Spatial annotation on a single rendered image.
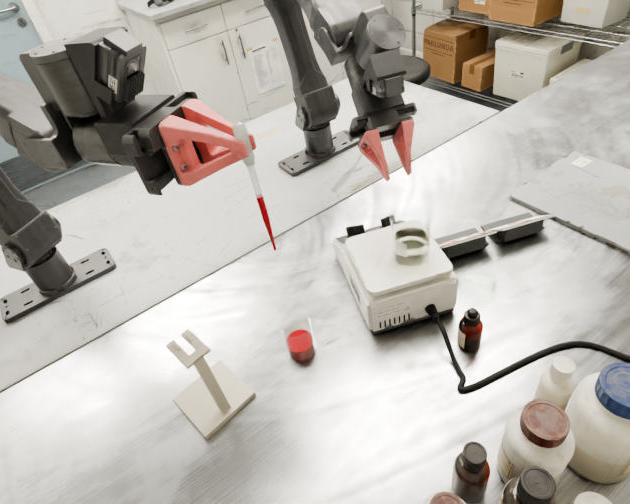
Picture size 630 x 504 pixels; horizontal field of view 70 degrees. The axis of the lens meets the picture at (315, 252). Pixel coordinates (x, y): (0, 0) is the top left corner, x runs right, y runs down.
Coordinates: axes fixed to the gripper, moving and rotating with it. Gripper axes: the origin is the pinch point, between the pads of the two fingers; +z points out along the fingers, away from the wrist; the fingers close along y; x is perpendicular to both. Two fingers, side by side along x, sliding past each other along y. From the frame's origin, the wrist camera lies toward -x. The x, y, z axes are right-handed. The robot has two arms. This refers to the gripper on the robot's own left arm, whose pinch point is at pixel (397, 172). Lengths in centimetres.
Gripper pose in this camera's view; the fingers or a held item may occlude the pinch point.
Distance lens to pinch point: 72.2
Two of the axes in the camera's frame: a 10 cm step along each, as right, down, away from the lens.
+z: 2.8, 9.5, -1.3
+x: -0.5, 1.5, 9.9
